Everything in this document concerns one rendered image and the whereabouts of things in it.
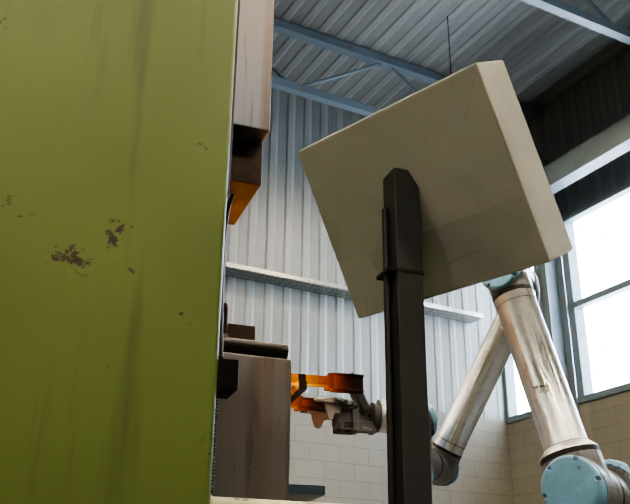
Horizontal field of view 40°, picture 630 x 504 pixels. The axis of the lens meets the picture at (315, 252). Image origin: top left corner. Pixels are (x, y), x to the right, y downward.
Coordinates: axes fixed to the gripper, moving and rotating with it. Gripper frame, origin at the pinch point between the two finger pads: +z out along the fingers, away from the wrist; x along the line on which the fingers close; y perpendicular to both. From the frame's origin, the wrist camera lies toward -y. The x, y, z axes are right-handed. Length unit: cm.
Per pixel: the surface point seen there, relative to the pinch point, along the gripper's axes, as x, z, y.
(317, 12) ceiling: 585, -160, -618
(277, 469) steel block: -80, 26, 31
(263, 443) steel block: -80, 28, 27
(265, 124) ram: -82, 30, -34
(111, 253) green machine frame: -111, 57, 8
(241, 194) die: -72, 33, -24
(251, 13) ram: -82, 34, -60
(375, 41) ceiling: 619, -245, -618
